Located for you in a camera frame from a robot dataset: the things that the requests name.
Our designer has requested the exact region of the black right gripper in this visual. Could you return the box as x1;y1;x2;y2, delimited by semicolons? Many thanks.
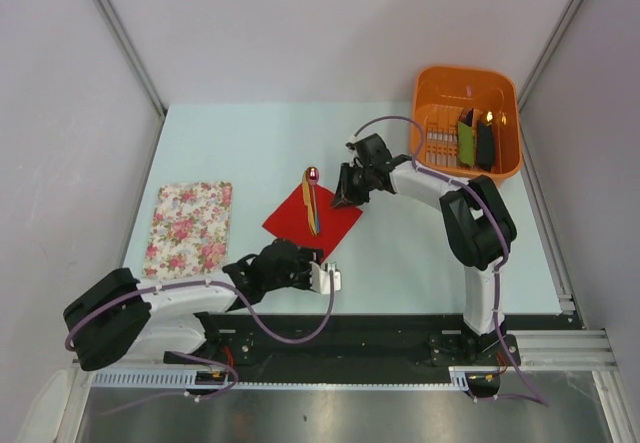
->
331;162;375;209

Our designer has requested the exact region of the red paper napkin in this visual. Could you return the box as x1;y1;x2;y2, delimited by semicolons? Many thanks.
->
262;182;364;267

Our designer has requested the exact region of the gold knife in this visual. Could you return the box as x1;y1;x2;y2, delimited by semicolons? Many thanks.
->
301;167;320;236

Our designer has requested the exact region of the rainbow iridescent spoon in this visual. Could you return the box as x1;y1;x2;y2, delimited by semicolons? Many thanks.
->
305;167;320;235

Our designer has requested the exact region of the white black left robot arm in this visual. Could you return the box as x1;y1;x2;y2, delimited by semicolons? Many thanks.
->
63;239;341;371

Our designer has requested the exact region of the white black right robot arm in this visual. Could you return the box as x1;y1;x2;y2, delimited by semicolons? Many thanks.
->
331;133;517;364

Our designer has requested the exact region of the black napkin roll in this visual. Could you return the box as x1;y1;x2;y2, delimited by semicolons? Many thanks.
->
476;121;496;172

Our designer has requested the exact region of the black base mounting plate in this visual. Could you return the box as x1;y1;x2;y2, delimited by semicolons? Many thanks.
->
192;315;521;385

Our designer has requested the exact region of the floral patterned tray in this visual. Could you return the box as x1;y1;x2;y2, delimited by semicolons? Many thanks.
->
142;181;233;280

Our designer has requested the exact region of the orange plastic basket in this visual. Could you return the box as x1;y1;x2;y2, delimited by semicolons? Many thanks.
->
409;65;522;185

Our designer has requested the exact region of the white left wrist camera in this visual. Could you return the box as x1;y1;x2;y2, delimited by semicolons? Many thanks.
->
310;262;342;295

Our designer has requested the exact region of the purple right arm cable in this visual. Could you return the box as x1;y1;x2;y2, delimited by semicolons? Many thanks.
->
352;115;551;408

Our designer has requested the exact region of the white slotted cable duct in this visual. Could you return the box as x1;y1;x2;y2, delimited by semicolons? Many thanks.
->
93;368;197;388

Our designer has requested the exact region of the aluminium frame rail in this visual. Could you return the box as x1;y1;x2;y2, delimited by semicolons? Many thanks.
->
513;330;617;371

